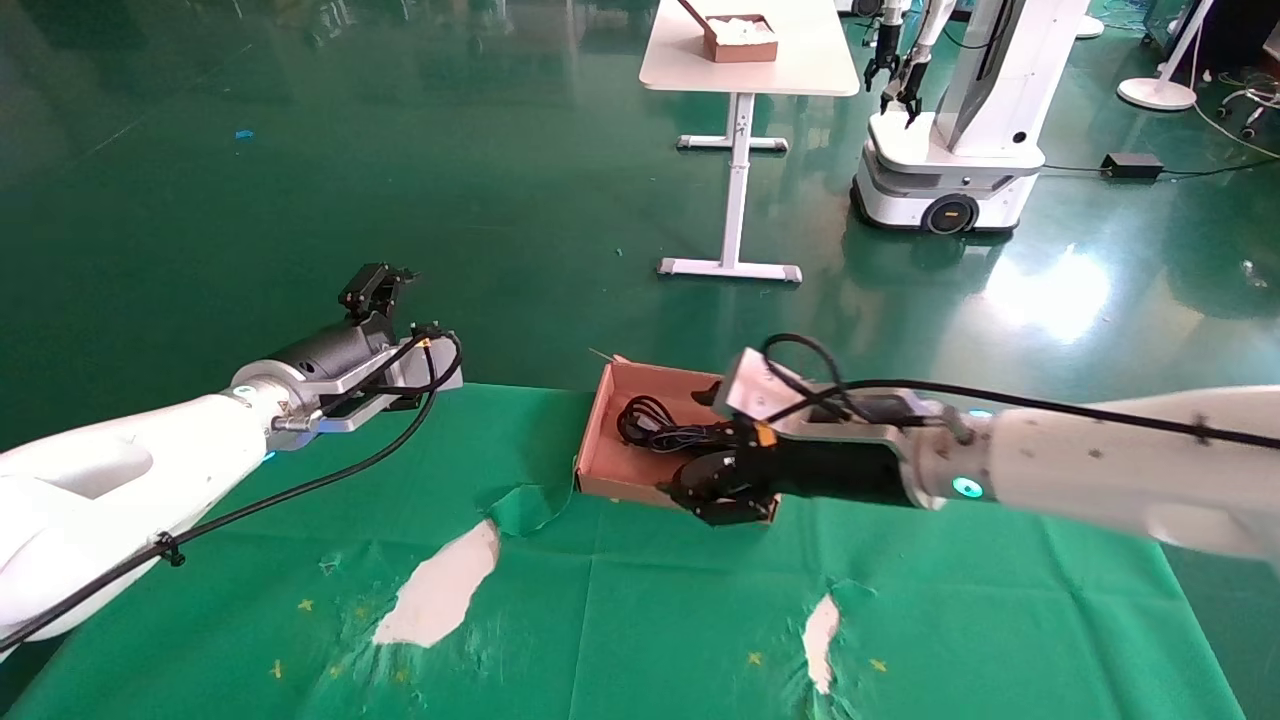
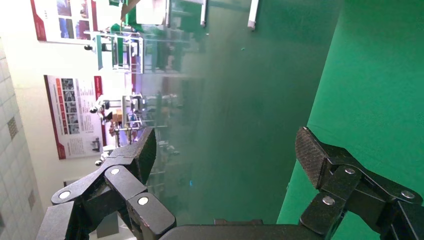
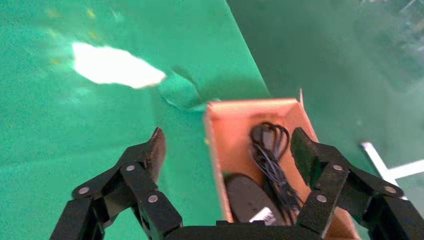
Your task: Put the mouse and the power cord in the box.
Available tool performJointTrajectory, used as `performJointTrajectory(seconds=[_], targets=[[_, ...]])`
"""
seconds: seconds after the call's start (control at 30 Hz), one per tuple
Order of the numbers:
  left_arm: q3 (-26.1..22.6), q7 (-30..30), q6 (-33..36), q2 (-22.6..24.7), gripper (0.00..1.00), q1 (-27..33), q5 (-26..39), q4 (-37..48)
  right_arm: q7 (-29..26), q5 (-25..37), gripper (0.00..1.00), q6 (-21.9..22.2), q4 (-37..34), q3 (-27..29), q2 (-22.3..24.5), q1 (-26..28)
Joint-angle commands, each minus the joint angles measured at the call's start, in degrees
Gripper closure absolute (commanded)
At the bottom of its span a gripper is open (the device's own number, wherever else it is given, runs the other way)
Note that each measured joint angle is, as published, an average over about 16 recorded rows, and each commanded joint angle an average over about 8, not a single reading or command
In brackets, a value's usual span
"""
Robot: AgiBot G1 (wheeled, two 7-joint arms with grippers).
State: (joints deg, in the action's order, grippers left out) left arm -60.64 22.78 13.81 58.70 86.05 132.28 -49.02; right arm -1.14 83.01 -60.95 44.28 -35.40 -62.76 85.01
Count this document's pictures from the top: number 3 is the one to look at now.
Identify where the open brown cardboard box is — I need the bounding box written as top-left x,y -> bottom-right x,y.
203,88 -> 364,240

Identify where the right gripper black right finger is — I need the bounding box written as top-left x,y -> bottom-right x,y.
290,127 -> 424,240

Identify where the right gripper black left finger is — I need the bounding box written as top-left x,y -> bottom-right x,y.
49,126 -> 184,240

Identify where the black adapter with white label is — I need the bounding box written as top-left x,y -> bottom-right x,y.
224,172 -> 288,227

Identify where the green table cloth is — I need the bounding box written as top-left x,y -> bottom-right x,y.
0,0 -> 271,240

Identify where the thin black USB cable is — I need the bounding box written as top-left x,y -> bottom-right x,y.
248,121 -> 304,226

